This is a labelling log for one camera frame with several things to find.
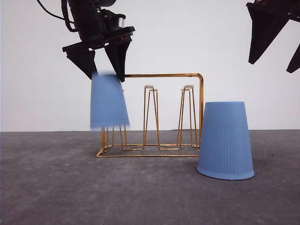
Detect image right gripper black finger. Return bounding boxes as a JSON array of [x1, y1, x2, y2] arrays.
[[246, 0, 300, 64]]

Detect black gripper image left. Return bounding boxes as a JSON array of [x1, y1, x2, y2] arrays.
[[62, 0, 135, 82]]

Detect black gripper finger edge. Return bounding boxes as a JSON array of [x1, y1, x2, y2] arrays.
[[286, 43, 300, 73]]

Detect blue cup image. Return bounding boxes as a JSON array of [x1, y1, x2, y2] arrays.
[[197, 101, 255, 180], [90, 72, 130, 129]]

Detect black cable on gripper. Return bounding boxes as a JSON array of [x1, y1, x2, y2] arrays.
[[37, 0, 78, 32]]

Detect gold wire cup rack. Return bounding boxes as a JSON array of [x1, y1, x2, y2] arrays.
[[96, 73, 204, 158]]

